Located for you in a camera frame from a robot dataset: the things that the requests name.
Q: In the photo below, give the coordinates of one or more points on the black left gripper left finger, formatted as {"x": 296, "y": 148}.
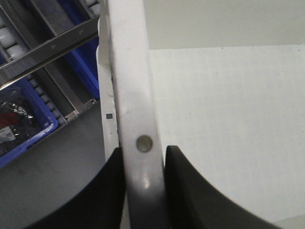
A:
{"x": 98, "y": 206}

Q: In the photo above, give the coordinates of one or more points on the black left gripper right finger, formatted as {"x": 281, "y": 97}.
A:
{"x": 195, "y": 204}

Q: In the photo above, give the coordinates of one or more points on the white Totelife plastic tote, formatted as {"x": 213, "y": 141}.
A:
{"x": 223, "y": 80}

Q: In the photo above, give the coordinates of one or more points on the blue bin lower middle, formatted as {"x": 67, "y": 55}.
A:
{"x": 45, "y": 118}

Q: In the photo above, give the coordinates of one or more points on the blue bin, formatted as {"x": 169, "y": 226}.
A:
{"x": 45, "y": 118}
{"x": 83, "y": 59}

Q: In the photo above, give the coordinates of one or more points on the blue bin lower left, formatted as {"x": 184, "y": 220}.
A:
{"x": 83, "y": 59}

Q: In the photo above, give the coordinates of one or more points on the lower white roller track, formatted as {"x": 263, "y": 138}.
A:
{"x": 46, "y": 99}

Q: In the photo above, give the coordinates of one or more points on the white roller track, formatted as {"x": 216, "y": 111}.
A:
{"x": 46, "y": 99}
{"x": 9, "y": 42}

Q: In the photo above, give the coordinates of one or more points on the plastic bag of black parts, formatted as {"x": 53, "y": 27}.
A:
{"x": 17, "y": 121}

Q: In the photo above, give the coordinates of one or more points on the left white roller track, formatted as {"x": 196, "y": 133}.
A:
{"x": 9, "y": 42}

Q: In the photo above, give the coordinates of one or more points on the steel shelf front rail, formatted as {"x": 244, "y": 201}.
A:
{"x": 47, "y": 52}

